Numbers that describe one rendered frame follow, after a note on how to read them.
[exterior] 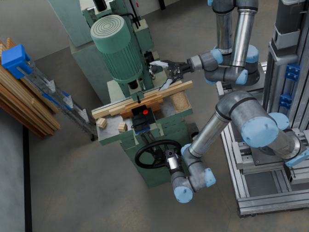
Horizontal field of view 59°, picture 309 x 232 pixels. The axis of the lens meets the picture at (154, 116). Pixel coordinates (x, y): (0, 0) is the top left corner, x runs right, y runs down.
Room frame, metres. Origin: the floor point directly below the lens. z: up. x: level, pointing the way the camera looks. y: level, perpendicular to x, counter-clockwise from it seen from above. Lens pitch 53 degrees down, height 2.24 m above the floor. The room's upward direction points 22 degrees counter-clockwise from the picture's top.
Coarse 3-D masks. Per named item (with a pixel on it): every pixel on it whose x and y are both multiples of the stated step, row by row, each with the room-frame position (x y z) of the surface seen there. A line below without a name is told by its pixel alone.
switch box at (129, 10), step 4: (124, 0) 1.41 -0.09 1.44; (128, 0) 1.41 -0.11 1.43; (132, 0) 1.41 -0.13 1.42; (128, 4) 1.41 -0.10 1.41; (136, 4) 1.42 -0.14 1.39; (128, 8) 1.41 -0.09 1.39; (136, 8) 1.41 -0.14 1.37; (128, 12) 1.41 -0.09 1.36; (132, 12) 1.41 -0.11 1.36; (136, 12) 1.41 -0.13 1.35
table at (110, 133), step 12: (168, 96) 1.12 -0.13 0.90; (168, 108) 1.04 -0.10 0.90; (96, 120) 1.17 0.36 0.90; (108, 120) 1.13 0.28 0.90; (120, 120) 1.09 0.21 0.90; (156, 120) 0.99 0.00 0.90; (168, 120) 0.98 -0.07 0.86; (108, 132) 1.04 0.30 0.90; (120, 132) 1.01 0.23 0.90; (132, 132) 0.99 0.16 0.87; (144, 144) 0.90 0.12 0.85
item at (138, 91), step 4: (140, 84) 1.21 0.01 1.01; (136, 88) 1.13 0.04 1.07; (140, 88) 1.12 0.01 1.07; (132, 92) 1.11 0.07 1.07; (136, 92) 1.10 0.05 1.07; (140, 92) 1.10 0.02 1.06; (132, 96) 1.10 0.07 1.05; (136, 96) 1.10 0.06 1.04; (140, 96) 1.10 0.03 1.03; (136, 100) 1.10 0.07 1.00
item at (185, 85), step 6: (180, 84) 1.14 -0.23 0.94; (186, 84) 1.13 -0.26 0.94; (192, 84) 1.12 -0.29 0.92; (168, 90) 1.14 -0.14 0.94; (174, 90) 1.13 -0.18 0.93; (180, 90) 1.13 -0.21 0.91; (162, 96) 1.13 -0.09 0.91; (114, 108) 1.17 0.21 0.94; (120, 108) 1.15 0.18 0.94; (114, 114) 1.15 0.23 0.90
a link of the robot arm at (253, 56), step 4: (248, 48) 1.11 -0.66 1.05; (252, 48) 1.10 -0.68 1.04; (256, 48) 1.10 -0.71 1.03; (248, 52) 1.08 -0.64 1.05; (252, 52) 1.07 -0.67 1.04; (256, 52) 1.06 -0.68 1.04; (248, 56) 1.05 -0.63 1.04; (252, 56) 1.04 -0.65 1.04; (256, 56) 1.04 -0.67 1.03; (248, 60) 1.04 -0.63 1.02; (252, 60) 1.03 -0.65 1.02; (256, 60) 1.04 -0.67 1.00; (248, 64) 1.04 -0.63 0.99; (252, 64) 1.03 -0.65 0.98; (256, 64) 1.04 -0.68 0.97; (248, 68) 1.04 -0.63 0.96; (252, 68) 1.03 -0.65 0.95; (256, 68) 1.04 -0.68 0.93; (248, 72) 1.04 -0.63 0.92
